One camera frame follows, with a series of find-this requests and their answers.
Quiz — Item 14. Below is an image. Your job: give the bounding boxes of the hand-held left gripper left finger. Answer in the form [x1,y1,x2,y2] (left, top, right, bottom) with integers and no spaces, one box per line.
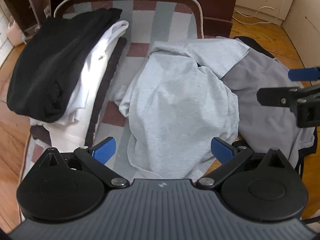
[35,137,130,188]

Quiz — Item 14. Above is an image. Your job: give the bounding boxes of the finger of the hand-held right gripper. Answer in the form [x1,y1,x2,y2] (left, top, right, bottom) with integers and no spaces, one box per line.
[287,66,320,82]
[257,83,320,128]

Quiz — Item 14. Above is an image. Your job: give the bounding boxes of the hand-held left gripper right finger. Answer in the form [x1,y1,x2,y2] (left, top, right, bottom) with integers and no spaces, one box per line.
[195,137,288,189]

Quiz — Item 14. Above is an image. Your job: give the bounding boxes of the grey garment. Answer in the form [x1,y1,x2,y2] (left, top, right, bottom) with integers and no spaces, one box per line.
[220,36,315,170]

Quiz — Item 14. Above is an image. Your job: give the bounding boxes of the light grey t-shirt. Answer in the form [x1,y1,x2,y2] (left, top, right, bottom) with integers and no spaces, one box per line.
[114,39,251,180]

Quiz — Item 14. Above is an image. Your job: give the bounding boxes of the black folded clothes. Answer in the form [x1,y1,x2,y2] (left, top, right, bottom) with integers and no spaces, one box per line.
[7,8,123,123]

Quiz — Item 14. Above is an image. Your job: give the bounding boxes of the dark brown folded cloth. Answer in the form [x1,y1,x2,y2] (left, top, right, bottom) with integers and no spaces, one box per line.
[30,37,128,153]

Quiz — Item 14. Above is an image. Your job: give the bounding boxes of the white folded garment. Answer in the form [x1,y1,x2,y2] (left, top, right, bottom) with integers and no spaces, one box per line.
[29,20,130,153]

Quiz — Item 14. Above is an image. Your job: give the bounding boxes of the checkered mat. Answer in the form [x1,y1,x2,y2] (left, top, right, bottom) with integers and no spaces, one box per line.
[20,0,204,223]

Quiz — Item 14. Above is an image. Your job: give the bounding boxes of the pink bag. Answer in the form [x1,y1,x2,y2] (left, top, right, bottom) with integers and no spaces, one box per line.
[6,21,25,47]

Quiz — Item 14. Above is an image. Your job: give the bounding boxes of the white cable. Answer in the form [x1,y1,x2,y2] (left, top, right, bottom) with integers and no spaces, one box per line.
[232,0,297,26]

